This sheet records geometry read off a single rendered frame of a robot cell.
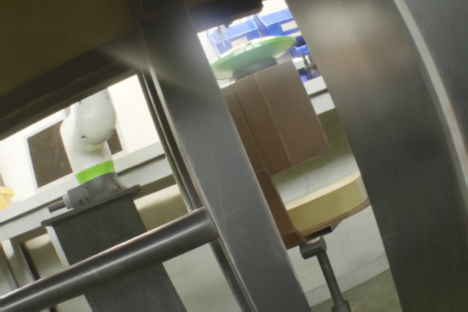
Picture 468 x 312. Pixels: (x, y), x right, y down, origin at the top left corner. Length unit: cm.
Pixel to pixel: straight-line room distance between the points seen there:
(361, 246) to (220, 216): 235
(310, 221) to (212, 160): 80
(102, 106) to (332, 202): 57
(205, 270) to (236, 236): 225
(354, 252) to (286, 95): 171
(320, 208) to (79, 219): 61
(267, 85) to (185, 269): 167
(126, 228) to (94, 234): 9
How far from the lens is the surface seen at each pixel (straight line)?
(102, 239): 152
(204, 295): 282
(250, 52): 178
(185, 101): 55
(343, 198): 131
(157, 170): 188
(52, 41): 64
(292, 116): 124
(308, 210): 132
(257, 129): 125
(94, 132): 142
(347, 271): 287
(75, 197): 158
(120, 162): 184
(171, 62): 56
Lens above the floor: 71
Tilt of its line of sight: 4 degrees up
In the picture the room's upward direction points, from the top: 22 degrees counter-clockwise
